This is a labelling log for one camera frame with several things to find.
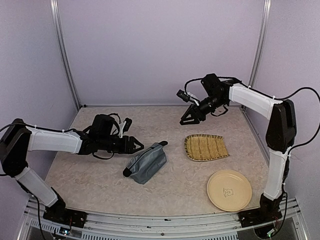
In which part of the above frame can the woven bamboo tray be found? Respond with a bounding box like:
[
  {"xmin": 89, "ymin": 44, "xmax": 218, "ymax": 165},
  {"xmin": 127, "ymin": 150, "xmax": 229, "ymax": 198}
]
[{"xmin": 184, "ymin": 134, "xmax": 230, "ymax": 162}]

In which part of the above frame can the left aluminium frame post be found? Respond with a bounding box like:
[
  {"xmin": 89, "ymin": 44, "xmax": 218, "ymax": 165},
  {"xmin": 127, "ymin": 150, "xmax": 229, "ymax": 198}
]
[{"xmin": 50, "ymin": 0, "xmax": 82, "ymax": 110}]

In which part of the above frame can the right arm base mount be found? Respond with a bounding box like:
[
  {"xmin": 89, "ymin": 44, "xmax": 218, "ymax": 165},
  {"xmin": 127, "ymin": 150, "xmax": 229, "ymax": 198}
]
[{"xmin": 237, "ymin": 194, "xmax": 284, "ymax": 228}]

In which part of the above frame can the front aluminium rail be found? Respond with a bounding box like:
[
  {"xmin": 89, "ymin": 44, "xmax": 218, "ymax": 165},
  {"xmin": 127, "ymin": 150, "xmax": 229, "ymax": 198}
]
[{"xmin": 15, "ymin": 198, "xmax": 311, "ymax": 240}]

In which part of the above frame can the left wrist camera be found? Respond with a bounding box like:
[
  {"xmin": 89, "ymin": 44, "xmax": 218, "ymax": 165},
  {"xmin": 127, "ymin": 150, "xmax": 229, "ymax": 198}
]
[{"xmin": 118, "ymin": 117, "xmax": 133, "ymax": 138}]

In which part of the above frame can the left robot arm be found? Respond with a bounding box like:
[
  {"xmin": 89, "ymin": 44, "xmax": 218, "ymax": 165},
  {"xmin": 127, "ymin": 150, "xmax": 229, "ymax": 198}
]
[{"xmin": 0, "ymin": 113, "xmax": 144, "ymax": 223}]

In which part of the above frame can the aluminium frame post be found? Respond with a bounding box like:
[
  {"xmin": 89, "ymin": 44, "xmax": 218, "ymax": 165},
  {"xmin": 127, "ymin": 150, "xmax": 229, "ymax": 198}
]
[
  {"xmin": 248, "ymin": 0, "xmax": 272, "ymax": 87},
  {"xmin": 50, "ymin": 0, "xmax": 82, "ymax": 110}
]

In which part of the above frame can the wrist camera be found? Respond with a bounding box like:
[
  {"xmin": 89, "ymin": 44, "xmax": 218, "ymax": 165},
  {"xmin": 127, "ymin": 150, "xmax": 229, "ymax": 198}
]
[
  {"xmin": 176, "ymin": 89, "xmax": 200, "ymax": 106},
  {"xmin": 118, "ymin": 117, "xmax": 133, "ymax": 138}
]

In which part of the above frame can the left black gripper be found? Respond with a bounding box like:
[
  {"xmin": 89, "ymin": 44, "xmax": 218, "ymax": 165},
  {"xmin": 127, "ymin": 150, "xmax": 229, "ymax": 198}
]
[{"xmin": 98, "ymin": 135, "xmax": 144, "ymax": 154}]

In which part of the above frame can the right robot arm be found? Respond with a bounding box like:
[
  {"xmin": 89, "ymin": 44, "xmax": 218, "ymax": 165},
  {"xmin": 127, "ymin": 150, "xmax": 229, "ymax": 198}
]
[{"xmin": 176, "ymin": 73, "xmax": 297, "ymax": 201}]

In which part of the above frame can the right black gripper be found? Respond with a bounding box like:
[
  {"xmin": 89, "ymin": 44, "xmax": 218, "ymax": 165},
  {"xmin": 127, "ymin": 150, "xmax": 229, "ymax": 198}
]
[{"xmin": 180, "ymin": 93, "xmax": 227, "ymax": 125}]

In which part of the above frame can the right aluminium frame post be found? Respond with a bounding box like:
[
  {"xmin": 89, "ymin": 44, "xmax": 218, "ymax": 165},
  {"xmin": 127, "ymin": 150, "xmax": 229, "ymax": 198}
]
[{"xmin": 248, "ymin": 0, "xmax": 272, "ymax": 87}]

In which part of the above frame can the grey zip pouch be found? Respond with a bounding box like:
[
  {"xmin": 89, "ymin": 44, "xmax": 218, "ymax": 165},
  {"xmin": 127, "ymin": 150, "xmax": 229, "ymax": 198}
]
[{"xmin": 122, "ymin": 140, "xmax": 168, "ymax": 185}]

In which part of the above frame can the beige round plate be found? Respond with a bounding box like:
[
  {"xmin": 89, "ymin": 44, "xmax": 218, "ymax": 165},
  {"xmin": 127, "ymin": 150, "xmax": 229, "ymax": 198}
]
[{"xmin": 206, "ymin": 169, "xmax": 252, "ymax": 212}]

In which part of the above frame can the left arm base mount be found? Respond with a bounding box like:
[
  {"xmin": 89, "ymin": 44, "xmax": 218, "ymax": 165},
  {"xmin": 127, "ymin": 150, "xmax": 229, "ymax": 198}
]
[{"xmin": 43, "ymin": 188, "xmax": 88, "ymax": 229}]

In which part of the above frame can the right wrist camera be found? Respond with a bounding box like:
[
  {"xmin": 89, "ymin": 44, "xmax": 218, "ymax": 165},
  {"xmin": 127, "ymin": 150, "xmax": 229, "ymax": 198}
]
[{"xmin": 176, "ymin": 89, "xmax": 200, "ymax": 106}]

